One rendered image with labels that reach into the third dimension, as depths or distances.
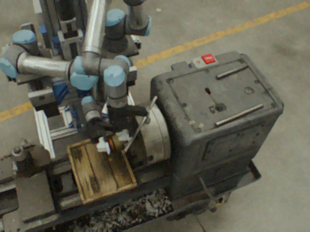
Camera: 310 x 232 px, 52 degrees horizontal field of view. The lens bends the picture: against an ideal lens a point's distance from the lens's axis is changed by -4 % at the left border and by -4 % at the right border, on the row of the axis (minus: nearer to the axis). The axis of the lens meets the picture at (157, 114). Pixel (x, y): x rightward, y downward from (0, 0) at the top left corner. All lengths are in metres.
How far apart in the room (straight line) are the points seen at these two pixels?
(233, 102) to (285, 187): 1.47
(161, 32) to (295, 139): 1.88
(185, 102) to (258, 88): 0.40
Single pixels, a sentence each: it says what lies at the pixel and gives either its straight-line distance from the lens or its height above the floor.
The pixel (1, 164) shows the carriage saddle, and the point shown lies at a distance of 1.98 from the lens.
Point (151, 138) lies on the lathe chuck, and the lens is 1.57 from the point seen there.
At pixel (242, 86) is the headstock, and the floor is 1.26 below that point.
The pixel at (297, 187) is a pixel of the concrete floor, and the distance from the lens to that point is 3.06.
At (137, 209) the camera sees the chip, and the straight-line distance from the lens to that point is 2.04.
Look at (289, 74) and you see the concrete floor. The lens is 3.80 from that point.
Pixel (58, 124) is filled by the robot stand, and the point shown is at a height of 0.21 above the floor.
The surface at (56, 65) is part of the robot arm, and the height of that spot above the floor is 1.39.
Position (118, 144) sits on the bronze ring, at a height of 1.11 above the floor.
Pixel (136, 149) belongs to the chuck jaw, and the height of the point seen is 1.11.
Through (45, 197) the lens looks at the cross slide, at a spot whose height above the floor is 0.97.
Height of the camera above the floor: 2.54
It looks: 55 degrees down
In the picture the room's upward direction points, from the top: 4 degrees clockwise
